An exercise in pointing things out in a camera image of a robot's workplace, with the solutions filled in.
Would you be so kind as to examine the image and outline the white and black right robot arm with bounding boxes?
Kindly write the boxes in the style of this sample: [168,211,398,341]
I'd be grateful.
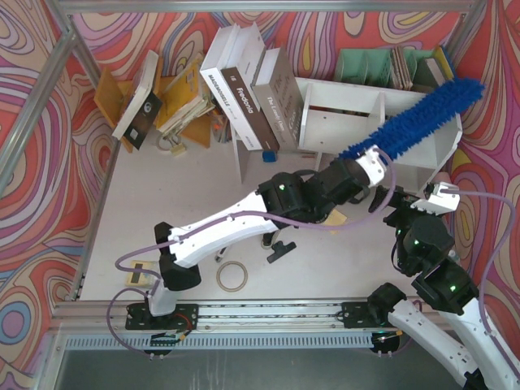
[367,183,519,389]

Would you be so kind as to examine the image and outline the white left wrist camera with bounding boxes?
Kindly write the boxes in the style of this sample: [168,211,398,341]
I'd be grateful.
[355,145,386,188]

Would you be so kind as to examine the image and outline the grey Lonely One book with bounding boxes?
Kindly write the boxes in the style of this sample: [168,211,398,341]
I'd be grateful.
[253,47,304,151]

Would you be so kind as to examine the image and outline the white Mademoiselle book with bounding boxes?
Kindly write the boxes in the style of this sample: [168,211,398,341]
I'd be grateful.
[200,24,262,150]

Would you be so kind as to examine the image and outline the yellow worn paperback stack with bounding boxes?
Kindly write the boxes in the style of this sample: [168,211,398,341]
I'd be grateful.
[156,53,215,137]

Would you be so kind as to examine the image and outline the beige binder clip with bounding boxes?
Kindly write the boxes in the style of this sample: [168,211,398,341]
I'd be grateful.
[170,140,186,156]

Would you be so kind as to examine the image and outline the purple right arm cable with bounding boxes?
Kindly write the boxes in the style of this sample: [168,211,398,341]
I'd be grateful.
[444,186,517,366]

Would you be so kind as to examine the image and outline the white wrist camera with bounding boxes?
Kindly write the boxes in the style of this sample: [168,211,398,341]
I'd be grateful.
[410,182,460,215]
[355,145,386,188]

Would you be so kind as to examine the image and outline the black binder clip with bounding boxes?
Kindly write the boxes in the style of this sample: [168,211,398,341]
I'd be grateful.
[266,241,297,264]

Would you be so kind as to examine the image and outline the grey and blue book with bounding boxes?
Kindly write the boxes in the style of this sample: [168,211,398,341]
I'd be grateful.
[416,45,455,88]

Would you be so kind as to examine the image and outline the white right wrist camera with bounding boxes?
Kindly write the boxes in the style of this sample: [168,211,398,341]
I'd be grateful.
[410,182,460,215]

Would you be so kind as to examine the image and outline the brown notebooks in organizer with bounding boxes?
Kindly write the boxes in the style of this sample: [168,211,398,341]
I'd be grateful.
[391,46,413,91]

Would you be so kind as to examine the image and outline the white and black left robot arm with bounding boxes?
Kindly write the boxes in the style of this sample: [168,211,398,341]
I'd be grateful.
[148,158,384,317]

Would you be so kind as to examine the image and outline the green desk organizer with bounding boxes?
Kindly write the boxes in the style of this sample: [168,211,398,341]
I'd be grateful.
[334,48,435,93]

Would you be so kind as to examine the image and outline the beige and grey calculator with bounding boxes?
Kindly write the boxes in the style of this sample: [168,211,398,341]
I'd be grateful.
[125,260,159,288]

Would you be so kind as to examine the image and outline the brown Fredonia book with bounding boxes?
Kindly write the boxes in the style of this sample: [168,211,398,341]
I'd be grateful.
[222,65,280,151]

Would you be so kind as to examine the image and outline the clear tape roll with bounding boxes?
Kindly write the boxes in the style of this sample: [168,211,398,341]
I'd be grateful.
[155,134,179,152]

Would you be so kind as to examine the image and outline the blue microfiber duster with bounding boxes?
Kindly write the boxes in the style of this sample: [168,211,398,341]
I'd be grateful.
[338,78,485,161]

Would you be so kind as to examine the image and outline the blue pencil sharpener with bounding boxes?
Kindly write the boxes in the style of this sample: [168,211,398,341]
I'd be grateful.
[262,150,278,163]

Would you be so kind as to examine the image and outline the beige tape roll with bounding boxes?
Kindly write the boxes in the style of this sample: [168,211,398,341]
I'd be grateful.
[216,261,249,293]

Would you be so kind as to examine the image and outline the white wooden bookshelf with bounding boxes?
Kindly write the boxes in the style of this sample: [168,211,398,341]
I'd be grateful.
[230,76,464,196]

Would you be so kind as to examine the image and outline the black and beige stapler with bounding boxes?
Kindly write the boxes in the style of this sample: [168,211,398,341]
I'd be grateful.
[261,231,279,249]

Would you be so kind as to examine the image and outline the white and black leaning book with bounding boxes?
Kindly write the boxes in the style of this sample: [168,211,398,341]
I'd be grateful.
[112,50,162,150]

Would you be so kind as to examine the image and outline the yellow sticky note pad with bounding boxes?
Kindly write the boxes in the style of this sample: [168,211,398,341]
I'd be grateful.
[323,210,348,227]

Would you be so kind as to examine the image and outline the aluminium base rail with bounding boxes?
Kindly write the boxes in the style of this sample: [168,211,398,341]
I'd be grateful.
[50,299,495,350]

